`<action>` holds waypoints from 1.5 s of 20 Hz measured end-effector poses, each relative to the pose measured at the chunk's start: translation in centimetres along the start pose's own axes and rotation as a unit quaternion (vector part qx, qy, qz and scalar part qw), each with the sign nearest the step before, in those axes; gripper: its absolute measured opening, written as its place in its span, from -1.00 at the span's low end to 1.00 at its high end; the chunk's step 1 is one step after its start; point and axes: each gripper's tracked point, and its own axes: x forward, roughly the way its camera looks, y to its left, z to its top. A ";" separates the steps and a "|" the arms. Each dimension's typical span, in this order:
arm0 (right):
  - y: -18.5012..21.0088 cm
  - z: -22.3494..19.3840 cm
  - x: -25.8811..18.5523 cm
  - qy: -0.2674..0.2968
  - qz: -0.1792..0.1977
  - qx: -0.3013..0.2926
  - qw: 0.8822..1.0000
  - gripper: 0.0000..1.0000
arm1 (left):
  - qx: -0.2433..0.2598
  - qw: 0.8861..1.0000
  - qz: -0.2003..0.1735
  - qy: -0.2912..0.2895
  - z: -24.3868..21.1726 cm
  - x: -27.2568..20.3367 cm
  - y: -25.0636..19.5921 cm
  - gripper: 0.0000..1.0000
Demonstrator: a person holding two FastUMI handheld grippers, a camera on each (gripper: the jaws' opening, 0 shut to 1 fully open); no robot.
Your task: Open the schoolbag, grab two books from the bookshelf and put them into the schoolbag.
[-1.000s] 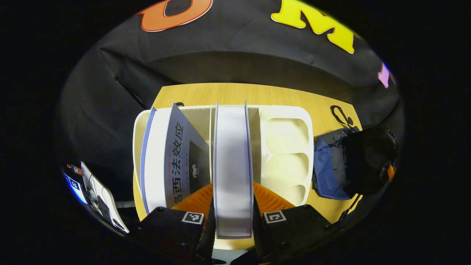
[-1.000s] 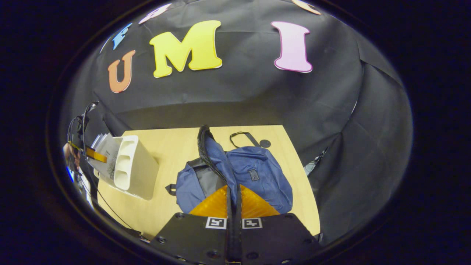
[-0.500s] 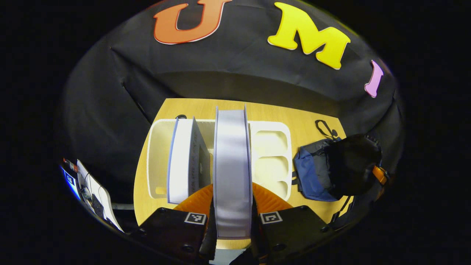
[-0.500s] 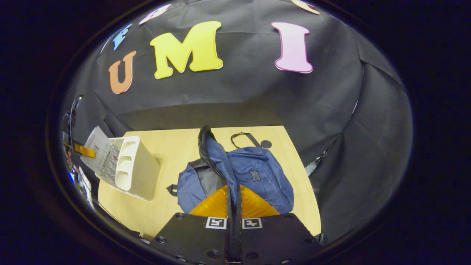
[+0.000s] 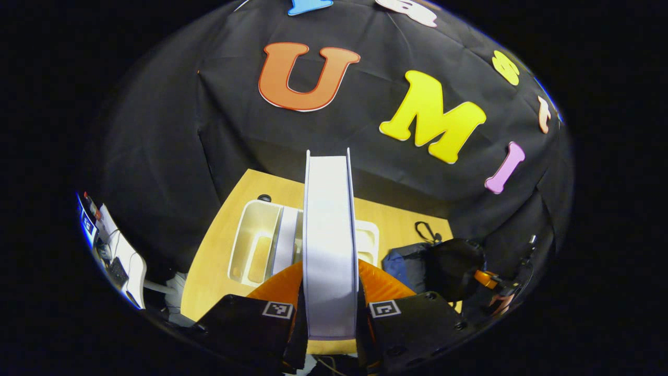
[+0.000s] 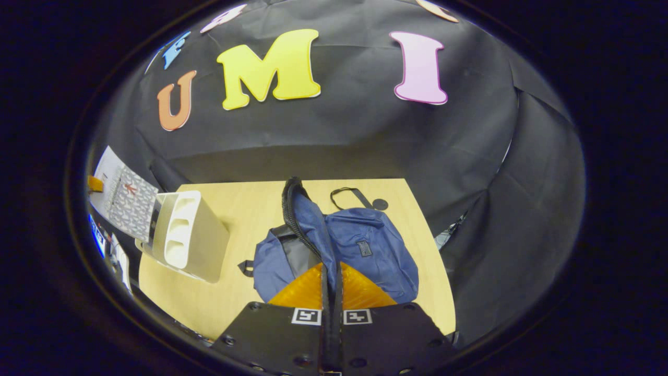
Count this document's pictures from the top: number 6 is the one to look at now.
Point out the white side table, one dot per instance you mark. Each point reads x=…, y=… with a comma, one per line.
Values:
x=122, y=266

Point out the computer monitor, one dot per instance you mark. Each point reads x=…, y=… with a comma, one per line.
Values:
x=97, y=235

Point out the white plastic bookshelf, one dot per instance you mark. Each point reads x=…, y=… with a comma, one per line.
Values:
x=203, y=245

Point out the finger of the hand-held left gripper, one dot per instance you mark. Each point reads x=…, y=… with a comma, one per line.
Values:
x=95, y=184

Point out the blue schoolbag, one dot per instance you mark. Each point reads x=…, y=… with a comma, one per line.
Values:
x=365, y=245

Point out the black round table grommet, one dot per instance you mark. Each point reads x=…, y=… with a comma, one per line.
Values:
x=380, y=204

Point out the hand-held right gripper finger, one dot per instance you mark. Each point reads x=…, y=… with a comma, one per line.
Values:
x=326, y=334
x=338, y=334

